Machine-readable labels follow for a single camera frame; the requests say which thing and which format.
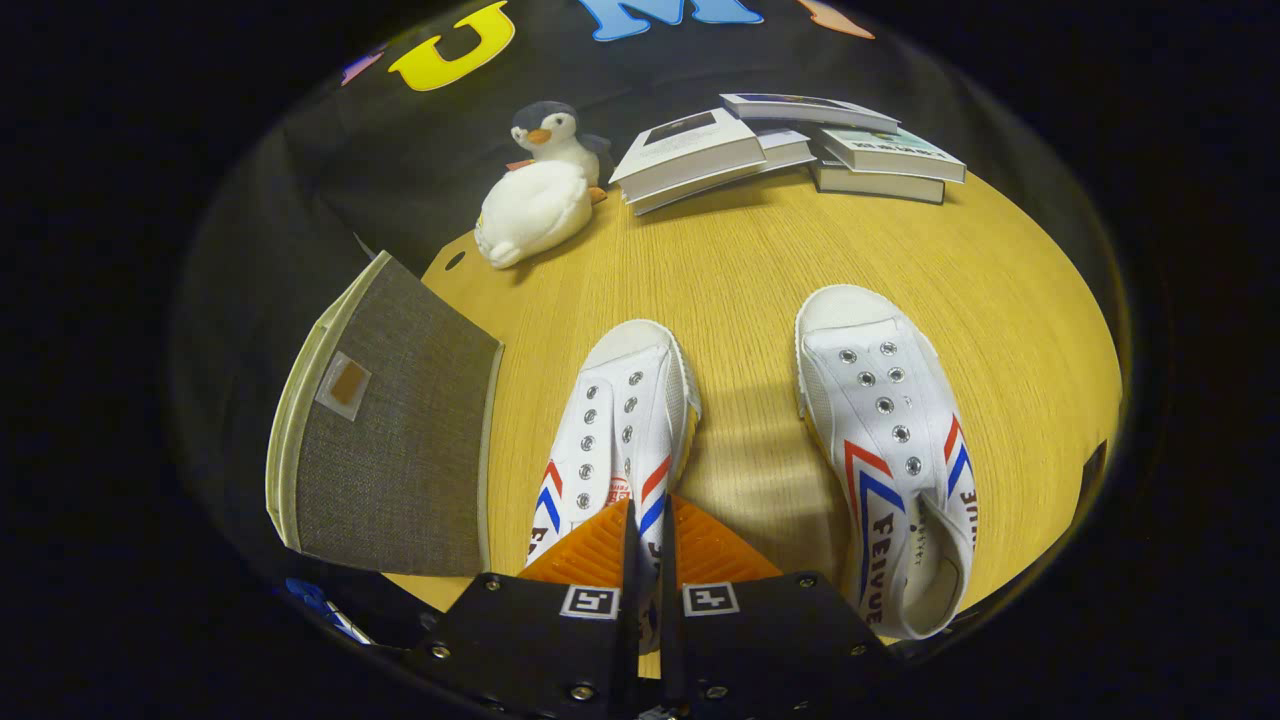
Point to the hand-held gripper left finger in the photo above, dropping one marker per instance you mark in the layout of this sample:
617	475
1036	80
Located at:
631	575

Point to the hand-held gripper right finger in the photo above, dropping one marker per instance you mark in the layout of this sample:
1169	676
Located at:
668	575

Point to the white striped canvas shoe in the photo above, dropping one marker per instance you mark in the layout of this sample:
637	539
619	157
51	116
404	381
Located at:
625	400
880	400

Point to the grey fabric storage box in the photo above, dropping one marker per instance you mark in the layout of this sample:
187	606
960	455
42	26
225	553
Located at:
400	450

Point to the blue and white object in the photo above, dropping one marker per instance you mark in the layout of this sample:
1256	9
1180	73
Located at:
310	597

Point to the white plush toy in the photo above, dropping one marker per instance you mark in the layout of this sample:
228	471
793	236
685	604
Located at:
530	205

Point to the plain white book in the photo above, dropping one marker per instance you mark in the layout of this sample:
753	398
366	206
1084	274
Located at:
785	150

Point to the dark grey book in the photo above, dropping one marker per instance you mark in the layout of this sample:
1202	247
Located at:
880	188

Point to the penguin plush toy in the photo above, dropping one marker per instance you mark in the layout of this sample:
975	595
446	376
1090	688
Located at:
550	130

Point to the book with teal cover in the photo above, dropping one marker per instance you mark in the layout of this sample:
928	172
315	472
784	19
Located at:
890	150

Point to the book with blue picture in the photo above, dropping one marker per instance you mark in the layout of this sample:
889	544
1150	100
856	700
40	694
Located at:
800	105

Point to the small dark bracket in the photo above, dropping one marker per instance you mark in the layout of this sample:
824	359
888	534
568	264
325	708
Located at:
1094	468

